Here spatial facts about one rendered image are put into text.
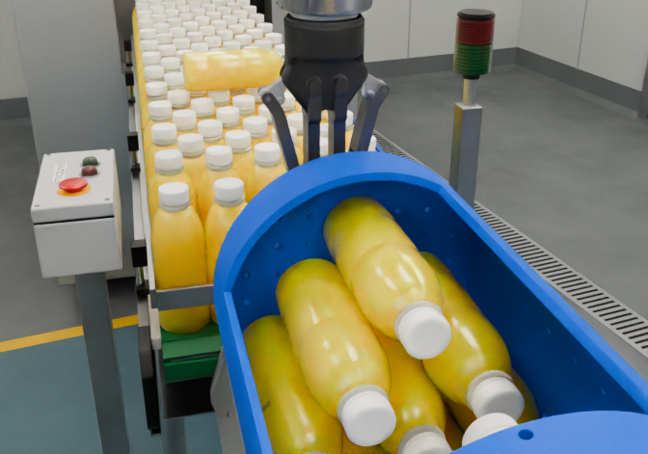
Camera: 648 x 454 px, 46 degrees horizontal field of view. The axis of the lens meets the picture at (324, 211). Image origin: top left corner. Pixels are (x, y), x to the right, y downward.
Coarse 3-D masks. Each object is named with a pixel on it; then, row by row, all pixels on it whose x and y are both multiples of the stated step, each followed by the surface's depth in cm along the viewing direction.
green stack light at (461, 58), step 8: (456, 48) 129; (464, 48) 127; (472, 48) 127; (480, 48) 127; (488, 48) 127; (456, 56) 129; (464, 56) 128; (472, 56) 127; (480, 56) 127; (488, 56) 128; (456, 64) 130; (464, 64) 128; (472, 64) 128; (480, 64) 128; (488, 64) 129; (464, 72) 129; (472, 72) 128; (480, 72) 128; (488, 72) 130
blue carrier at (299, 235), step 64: (320, 192) 69; (384, 192) 77; (448, 192) 71; (256, 256) 76; (320, 256) 78; (448, 256) 82; (512, 256) 59; (512, 320) 74; (576, 320) 52; (576, 384) 64; (640, 384) 46; (256, 448) 53; (512, 448) 38; (576, 448) 37; (640, 448) 38
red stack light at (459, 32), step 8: (456, 24) 128; (464, 24) 126; (472, 24) 125; (480, 24) 125; (488, 24) 125; (456, 32) 128; (464, 32) 126; (472, 32) 126; (480, 32) 126; (488, 32) 126; (456, 40) 128; (464, 40) 127; (472, 40) 126; (480, 40) 126; (488, 40) 127
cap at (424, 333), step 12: (408, 312) 60; (420, 312) 59; (432, 312) 59; (408, 324) 59; (420, 324) 58; (432, 324) 59; (444, 324) 59; (408, 336) 58; (420, 336) 59; (432, 336) 59; (444, 336) 59; (408, 348) 59; (420, 348) 59; (432, 348) 60; (444, 348) 60
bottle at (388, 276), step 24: (336, 216) 74; (360, 216) 71; (384, 216) 72; (336, 240) 72; (360, 240) 68; (384, 240) 67; (408, 240) 68; (336, 264) 73; (360, 264) 66; (384, 264) 63; (408, 264) 63; (360, 288) 64; (384, 288) 62; (408, 288) 61; (432, 288) 62; (384, 312) 61
